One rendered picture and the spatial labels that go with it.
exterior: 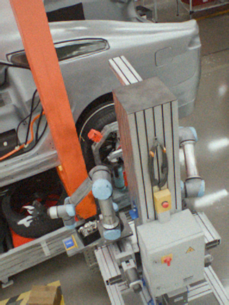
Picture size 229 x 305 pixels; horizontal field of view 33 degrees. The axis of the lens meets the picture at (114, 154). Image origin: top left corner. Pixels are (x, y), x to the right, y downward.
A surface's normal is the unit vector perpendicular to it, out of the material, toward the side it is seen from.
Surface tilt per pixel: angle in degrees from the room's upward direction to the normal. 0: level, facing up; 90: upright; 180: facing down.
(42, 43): 90
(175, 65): 90
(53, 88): 90
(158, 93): 0
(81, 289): 0
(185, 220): 0
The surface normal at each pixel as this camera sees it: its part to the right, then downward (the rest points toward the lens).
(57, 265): -0.14, -0.75
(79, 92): 0.40, 0.56
